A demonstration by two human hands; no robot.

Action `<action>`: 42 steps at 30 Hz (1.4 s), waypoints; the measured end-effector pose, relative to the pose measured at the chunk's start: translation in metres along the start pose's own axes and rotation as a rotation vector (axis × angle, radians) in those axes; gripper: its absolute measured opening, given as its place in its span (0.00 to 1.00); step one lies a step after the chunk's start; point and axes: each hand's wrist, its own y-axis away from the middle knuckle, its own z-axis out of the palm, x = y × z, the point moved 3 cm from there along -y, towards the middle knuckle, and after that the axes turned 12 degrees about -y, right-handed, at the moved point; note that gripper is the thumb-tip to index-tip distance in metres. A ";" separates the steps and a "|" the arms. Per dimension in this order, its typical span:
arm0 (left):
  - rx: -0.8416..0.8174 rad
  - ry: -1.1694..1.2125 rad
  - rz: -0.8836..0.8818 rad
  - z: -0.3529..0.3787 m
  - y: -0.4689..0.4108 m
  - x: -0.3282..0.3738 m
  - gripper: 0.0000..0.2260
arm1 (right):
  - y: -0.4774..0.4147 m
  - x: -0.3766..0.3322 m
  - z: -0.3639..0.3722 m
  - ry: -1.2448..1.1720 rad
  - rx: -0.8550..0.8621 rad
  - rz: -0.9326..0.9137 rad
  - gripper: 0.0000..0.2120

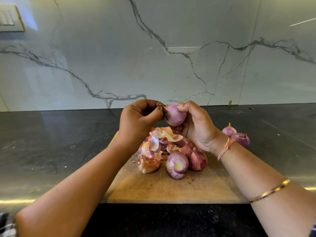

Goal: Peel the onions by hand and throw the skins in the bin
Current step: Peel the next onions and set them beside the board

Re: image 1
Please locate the person's right hand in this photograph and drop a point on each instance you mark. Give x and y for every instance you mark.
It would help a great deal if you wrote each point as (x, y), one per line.
(200, 126)

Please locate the person's left hand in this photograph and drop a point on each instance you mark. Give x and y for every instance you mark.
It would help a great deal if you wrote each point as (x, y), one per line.
(136, 123)

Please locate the brownish red onion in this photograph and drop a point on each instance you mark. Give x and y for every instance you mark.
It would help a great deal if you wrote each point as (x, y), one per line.
(175, 116)

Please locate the pile of onion peels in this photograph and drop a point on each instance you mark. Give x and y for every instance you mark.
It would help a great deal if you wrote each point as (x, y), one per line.
(153, 145)

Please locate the small red onion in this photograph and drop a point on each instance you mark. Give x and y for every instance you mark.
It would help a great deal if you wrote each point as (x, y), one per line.
(229, 130)

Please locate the red onion with pale patch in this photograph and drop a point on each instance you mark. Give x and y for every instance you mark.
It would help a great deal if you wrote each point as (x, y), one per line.
(177, 165)

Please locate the person's left forearm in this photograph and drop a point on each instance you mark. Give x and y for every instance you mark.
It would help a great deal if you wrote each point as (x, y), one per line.
(69, 197)

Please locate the person's right forearm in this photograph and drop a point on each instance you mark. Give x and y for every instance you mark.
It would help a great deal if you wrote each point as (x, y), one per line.
(269, 187)

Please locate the wooden cutting board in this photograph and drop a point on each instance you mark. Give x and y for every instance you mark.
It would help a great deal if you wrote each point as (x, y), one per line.
(143, 190)

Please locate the gold bangle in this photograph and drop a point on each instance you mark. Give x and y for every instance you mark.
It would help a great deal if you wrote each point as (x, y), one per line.
(270, 190)

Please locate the black white plaid sleeve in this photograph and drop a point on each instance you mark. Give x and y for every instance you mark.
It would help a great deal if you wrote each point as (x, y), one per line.
(6, 228)

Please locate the small brown wall-edge object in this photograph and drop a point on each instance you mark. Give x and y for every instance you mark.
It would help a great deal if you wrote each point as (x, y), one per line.
(229, 103)

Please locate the white wall switch plate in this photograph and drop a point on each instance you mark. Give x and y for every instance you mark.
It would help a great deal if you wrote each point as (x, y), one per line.
(10, 18)

